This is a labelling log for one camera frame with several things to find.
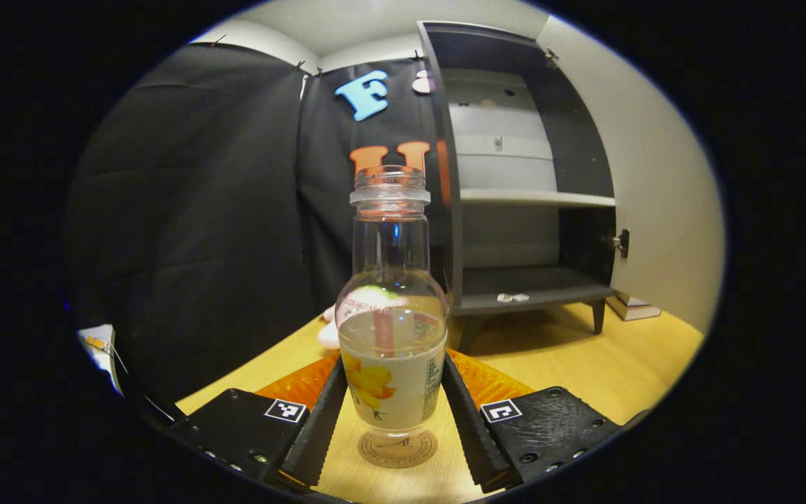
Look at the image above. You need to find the small white photo box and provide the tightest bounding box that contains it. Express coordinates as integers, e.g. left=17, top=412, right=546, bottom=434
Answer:
left=606, top=290, right=663, bottom=321

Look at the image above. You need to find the clear bottle with yellow label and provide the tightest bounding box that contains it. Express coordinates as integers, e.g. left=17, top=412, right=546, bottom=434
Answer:
left=334, top=166, right=449, bottom=438

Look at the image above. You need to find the round brown coaster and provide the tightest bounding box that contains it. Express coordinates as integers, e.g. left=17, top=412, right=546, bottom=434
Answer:
left=358, top=428, right=439, bottom=468

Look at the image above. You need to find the black backdrop cloth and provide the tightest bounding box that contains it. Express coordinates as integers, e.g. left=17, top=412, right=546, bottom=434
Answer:
left=67, top=43, right=460, bottom=407

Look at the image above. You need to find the dark grey cabinet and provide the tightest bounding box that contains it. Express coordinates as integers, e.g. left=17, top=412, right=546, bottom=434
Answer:
left=417, top=21, right=631, bottom=354

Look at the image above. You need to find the pink star plush toy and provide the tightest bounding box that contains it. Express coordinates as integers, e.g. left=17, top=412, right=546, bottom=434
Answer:
left=317, top=304, right=342, bottom=351

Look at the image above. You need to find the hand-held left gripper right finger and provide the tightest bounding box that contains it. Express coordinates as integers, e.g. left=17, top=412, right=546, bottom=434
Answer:
left=441, top=350, right=624, bottom=491

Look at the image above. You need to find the white paper sheet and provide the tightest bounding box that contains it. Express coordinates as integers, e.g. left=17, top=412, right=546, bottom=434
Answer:
left=78, top=323, right=124, bottom=393

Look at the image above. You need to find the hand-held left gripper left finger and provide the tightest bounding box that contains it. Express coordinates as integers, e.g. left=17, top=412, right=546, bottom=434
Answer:
left=169, top=349, right=348, bottom=491

